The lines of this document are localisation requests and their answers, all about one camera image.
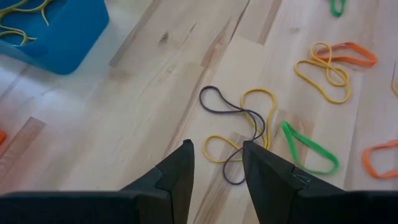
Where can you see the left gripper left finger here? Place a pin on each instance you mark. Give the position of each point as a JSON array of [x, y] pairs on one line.
[[174, 186]]

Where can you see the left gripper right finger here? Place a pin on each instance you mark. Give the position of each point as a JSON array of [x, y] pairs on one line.
[[273, 186]]

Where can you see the green rubber band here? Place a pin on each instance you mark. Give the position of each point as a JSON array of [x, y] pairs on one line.
[[311, 144], [335, 11]]

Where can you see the black rubber band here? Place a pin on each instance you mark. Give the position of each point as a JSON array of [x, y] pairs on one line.
[[201, 99]]

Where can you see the long yellow rubber band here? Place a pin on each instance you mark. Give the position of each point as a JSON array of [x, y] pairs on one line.
[[395, 90]]

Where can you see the orange rubber band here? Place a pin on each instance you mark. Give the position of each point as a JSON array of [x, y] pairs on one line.
[[366, 161], [357, 46]]

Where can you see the blue plastic bin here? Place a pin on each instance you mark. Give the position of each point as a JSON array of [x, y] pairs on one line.
[[77, 37]]

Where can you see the orange plastic basket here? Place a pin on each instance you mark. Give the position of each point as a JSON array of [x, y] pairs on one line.
[[2, 137]]

